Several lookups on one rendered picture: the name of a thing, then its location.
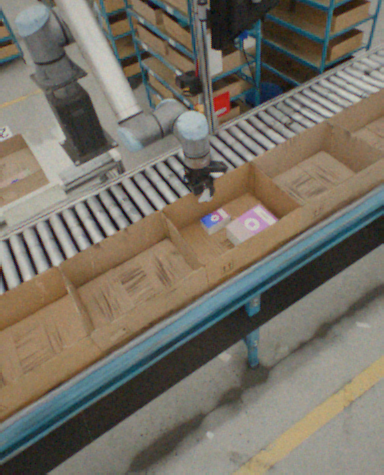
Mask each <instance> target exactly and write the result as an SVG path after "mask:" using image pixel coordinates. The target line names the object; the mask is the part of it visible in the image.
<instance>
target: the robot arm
mask: <svg viewBox="0 0 384 475"><path fill-rule="evenodd" d="M94 1H95V0H55V2H56V4H57V7H55V8H52V9H50V10H49V9H48V7H47V6H46V5H34V6H31V7H28V8H27V9H24V10H23V11H21V12H20V13H19V14H18V15H17V17H16V20H15V24H16V27H17V29H18V33H19V35H20V36H21V38H23V40H24V43H25V46H26V48H27V50H28V52H29V54H30V56H31V58H32V60H33V62H34V67H35V77H36V79H37V81H38V83H39V84H42V85H46V86H53V85H58V84H61V83H64V82H66V81H68V80H70V79H71V78H73V77H74V76H75V74H76V73H77V67H76V65H75V62H74V61H73V60H72V59H71V58H70V56H69V55H68V54H67V53H66V51H65V48H64V47H66V46H69V45H71V44H73V43H77V45H78V46H79V48H80V50H81V52H82V54H83V56H84V58H85V60H86V63H87V65H88V67H89V69H90V71H91V72H93V74H94V76H95V78H96V80H97V82H98V84H99V86H100V88H101V90H102V92H103V94H104V95H105V97H106V99H107V101H108V104H109V106H110V108H111V110H112V112H113V114H114V116H115V118H116V120H117V123H118V125H119V128H118V129H117V132H118V135H119V137H120V139H121V141H122V142H123V144H124V145H125V146H126V148H127V149H128V150H129V151H131V152H136V151H138V150H140V149H143V148H145V147H147V146H149V145H151V144H153V143H155V142H157V141H159V140H161V139H163V138H165V137H167V136H169V135H171V134H174V135H175V136H176V137H177V138H178V139H179V140H180V141H181V144H182V149H183V155H184V160H185V163H186V164H184V165H183V168H184V173H185V175H183V178H184V183H185V186H187V185H188V186H189V187H190V188H191V191H192V193H193V194H194V196H195V197H196V196H197V195H200V194H202V193H203V195H202V196H201V197H200V198H199V200H198V202H203V201H206V200H207V202H209V201H211V199H212V198H213V196H214V193H215V189H214V183H213V179H212V177H211V175H210V173H226V172H227V170H228V165H226V163H225V162H224V161H222V160H211V153H210V145H209V136H208V124H207V121H206V118H205V117H204V116H203V115H202V114H201V113H198V112H195V111H190V112H189V111H188V110H187V109H186V108H185V107H183V105H182V104H181V103H179V102H177V101H175V100H173V99H167V100H164V101H162V102H161V103H160V104H159V105H158V106H157V108H156V111H155V112H152V113H150V114H147V115H144V113H143V111H142V109H141V108H140V107H139V105H138V103H137V101H136V98H135V96H134V94H133V92H132V90H131V87H130V85H129V83H128V81H127V79H126V77H125V75H124V73H123V71H122V69H121V67H120V65H119V63H118V61H117V59H116V57H115V55H114V52H113V50H112V48H111V46H110V44H109V42H108V40H107V38H106V36H105V34H104V32H102V18H101V16H100V11H99V9H98V7H97V5H96V3H95V2H94ZM185 179H186V180H187V181H188V182H187V183H186V182H185Z"/></svg>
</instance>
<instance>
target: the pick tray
mask: <svg viewBox="0 0 384 475"><path fill-rule="evenodd" d="M28 168H29V169H30V170H31V172H32V174H30V175H28V176H26V177H24V178H21V179H19V180H16V181H14V182H12V183H10V184H8V185H6V186H4V188H2V189H0V208H2V207H4V206H6V205H8V204H10V203H12V202H14V201H16V200H18V199H20V198H23V197H25V196H27V195H29V194H31V193H33V192H35V191H37V190H39V189H41V188H43V187H45V186H47V185H49V184H50V182H49V179H48V177H47V176H46V174H45V172H44V171H43V169H42V167H41V165H40V163H39V162H38V160H37V158H36V157H35V155H34V153H33V151H32V150H31V148H30V146H29V145H28V143H26V141H25V140H24V138H23V137H22V135H21V134H17V135H14V136H12V137H10V138H8V139H6V140H3V141H1V142H0V183H1V182H3V181H4V180H6V179H8V178H10V177H12V176H14V175H16V174H18V173H20V172H22V171H25V170H26V169H28Z"/></svg>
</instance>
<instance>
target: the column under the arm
mask: <svg viewBox="0 0 384 475"><path fill-rule="evenodd" d="M73 83H74V86H75V88H76V92H75V93H74V94H73V95H72V96H70V97H67V98H63V99H59V98H56V96H55V94H54V92H52V93H50V94H45V93H44V95H45V97H46V99H47V101H48V103H49V105H50V107H51V109H52V111H53V113H54V115H55V118H56V121H57V123H58V125H59V127H60V129H61V131H62V133H63V135H64V137H65V139H64V140H62V141H60V142H58V144H59V145H60V146H61V148H62V149H63V150H64V152H65V153H66V155H67V156H68V157H69V159H70V160H71V161H73V163H74V164H75V165H76V167H78V166H80V165H82V164H84V163H86V162H88V161H90V160H92V159H94V158H95V157H97V156H99V155H101V154H103V153H105V152H107V151H109V150H111V149H113V148H115V147H117V146H119V144H118V143H117V142H116V141H115V140H114V139H113V137H112V136H111V135H110V134H109V133H108V132H107V131H106V130H105V129H104V128H103V127H102V126H101V123H100V120H99V118H98V115H97V113H96V110H95V107H94V104H93V101H92V98H91V96H90V93H89V92H88V91H87V90H85V89H84V88H83V87H82V86H81V85H80V84H79V83H78V82H77V81H75V82H73Z"/></svg>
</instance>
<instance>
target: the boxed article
mask: <svg viewBox="0 0 384 475"><path fill-rule="evenodd" d="M200 221H201V226H202V228H203V229H204V230H205V231H206V232H207V233H208V235H210V234H212V233H215V232H216V231H218V230H220V229H221V228H223V227H225V226H226V225H228V224H229V223H230V216H229V215H228V214H227V213H226V212H225V211H224V210H223V209H222V208H220V209H218V210H217V211H215V212H213V213H211V214H210V215H208V216H206V217H204V218H203V219H201V220H200Z"/></svg>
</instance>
